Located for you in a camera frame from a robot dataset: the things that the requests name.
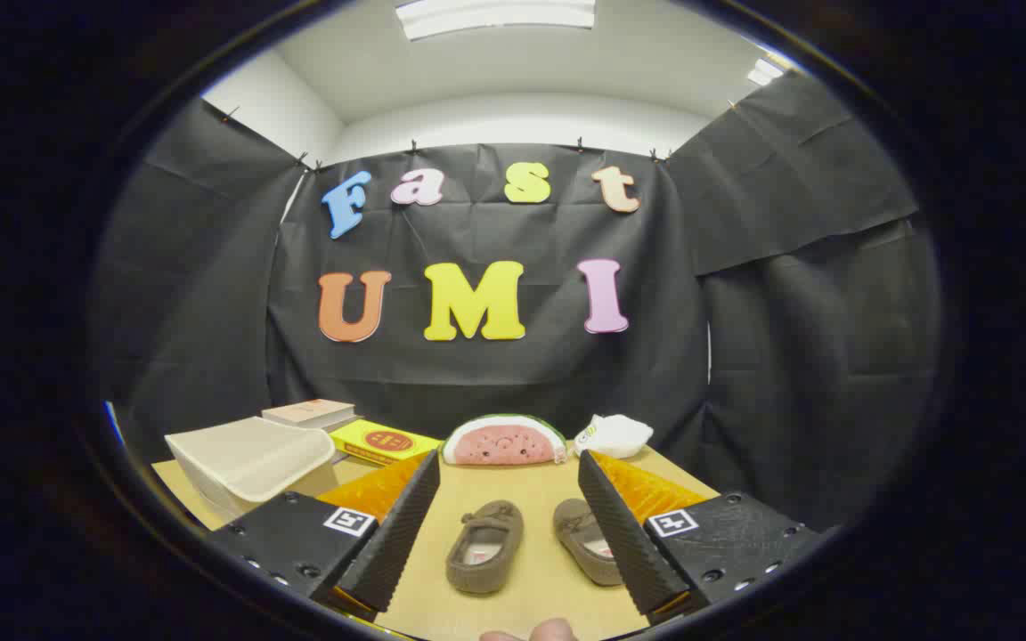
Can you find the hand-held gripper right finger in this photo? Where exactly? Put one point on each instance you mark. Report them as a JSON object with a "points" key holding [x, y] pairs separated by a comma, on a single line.
{"points": [[624, 534]]}

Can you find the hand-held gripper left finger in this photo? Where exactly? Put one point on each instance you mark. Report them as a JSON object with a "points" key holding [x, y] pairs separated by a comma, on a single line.
{"points": [[393, 534]]}

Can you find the brown fuzzy shoe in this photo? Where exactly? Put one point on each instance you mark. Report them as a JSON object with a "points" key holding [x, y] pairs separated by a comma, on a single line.
{"points": [[484, 547], [577, 530]]}

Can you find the cream fabric storage box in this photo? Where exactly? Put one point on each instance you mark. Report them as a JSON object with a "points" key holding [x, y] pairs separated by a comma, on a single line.
{"points": [[246, 458]]}

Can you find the yellow book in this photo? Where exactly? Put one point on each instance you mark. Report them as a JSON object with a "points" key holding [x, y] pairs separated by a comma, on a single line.
{"points": [[384, 442]]}

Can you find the white plush toy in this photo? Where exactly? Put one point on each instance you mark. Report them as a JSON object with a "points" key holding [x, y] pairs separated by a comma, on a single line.
{"points": [[615, 436]]}

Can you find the watermelon slice plush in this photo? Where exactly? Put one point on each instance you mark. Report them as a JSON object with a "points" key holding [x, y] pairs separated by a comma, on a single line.
{"points": [[502, 442]]}

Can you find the beige book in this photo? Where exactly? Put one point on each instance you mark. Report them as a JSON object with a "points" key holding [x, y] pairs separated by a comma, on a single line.
{"points": [[308, 411]]}

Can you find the small ceiling light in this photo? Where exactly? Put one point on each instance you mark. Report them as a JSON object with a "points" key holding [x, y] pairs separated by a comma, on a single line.
{"points": [[765, 72]]}

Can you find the long ceiling light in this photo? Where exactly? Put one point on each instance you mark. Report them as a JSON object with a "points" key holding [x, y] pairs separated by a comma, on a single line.
{"points": [[495, 16]]}

